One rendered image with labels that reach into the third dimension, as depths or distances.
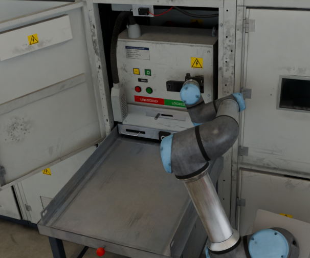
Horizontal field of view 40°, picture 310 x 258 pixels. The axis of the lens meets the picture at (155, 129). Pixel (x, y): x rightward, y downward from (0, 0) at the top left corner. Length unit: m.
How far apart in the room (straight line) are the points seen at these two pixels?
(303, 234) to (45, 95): 1.24
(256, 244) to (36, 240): 1.90
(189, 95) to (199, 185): 0.43
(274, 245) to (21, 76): 1.25
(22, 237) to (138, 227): 1.49
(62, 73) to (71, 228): 0.73
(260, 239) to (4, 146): 1.20
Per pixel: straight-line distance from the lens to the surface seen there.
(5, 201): 3.14
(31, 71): 2.01
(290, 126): 1.96
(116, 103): 2.10
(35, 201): 2.95
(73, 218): 1.86
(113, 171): 2.08
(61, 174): 2.65
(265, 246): 1.47
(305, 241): 1.69
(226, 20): 1.83
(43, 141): 2.16
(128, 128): 2.28
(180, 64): 2.01
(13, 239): 3.14
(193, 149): 1.30
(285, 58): 1.83
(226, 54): 1.88
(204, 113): 1.70
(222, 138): 1.30
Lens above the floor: 2.06
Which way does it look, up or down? 31 degrees down
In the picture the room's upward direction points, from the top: 4 degrees counter-clockwise
